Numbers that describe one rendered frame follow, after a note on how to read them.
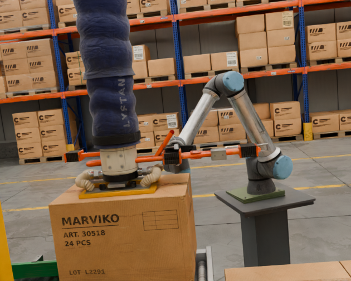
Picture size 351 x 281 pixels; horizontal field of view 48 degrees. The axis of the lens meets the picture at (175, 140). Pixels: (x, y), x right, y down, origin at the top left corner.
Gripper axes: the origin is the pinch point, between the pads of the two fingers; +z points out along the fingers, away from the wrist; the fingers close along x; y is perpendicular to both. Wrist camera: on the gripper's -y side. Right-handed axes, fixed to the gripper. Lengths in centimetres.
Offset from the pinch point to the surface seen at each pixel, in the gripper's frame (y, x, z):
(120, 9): 17, 67, 6
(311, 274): -60, -67, -7
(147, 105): 128, -17, -841
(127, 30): 16, 58, 4
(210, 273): -10, -60, -1
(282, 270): -47, -67, -12
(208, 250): -10, -60, -28
